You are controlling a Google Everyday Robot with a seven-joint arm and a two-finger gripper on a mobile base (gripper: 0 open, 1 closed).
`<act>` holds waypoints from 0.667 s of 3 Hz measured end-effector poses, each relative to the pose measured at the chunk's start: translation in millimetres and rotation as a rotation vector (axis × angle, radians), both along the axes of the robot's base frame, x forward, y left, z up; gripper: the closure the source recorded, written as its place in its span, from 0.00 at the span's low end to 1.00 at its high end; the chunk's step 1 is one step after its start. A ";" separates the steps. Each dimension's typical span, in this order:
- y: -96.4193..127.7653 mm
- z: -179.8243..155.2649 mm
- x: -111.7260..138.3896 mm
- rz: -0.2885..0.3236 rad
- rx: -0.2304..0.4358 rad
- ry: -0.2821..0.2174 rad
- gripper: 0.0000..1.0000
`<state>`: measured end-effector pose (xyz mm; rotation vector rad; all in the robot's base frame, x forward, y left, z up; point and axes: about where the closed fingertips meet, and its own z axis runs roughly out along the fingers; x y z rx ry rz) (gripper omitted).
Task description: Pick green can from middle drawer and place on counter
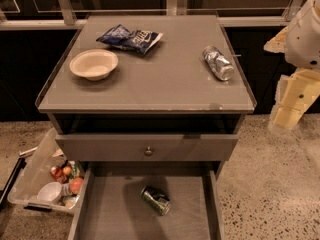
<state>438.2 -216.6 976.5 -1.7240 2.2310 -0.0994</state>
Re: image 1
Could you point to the silver soda can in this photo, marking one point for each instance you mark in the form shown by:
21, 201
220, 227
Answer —
221, 67

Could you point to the red apple in bin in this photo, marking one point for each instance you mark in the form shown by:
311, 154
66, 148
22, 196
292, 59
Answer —
75, 185

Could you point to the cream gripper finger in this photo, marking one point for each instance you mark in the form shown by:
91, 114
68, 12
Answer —
294, 96
277, 43

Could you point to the blue chip bag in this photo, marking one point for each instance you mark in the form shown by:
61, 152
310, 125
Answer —
120, 37

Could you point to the grey top drawer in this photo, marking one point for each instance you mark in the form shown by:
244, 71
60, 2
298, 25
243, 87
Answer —
131, 147

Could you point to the clear plastic storage bin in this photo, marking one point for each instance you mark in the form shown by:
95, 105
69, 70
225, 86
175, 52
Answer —
36, 174

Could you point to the round metal drawer knob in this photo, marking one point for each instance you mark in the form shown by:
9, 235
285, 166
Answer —
148, 151

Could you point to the grey drawer cabinet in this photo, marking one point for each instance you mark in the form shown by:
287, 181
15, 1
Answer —
169, 90

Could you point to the green soda can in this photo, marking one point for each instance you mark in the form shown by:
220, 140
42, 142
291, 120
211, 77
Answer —
156, 199

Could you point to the metal window railing frame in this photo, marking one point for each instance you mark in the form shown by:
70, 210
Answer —
73, 14

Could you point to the red snack packet in bin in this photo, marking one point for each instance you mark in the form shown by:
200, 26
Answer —
58, 175

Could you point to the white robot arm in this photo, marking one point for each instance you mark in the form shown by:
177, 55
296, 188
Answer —
300, 43

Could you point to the beige paper bowl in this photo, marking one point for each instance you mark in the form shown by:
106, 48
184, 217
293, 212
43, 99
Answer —
94, 65

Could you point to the open grey middle drawer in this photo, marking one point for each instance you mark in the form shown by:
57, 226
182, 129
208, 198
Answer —
111, 207

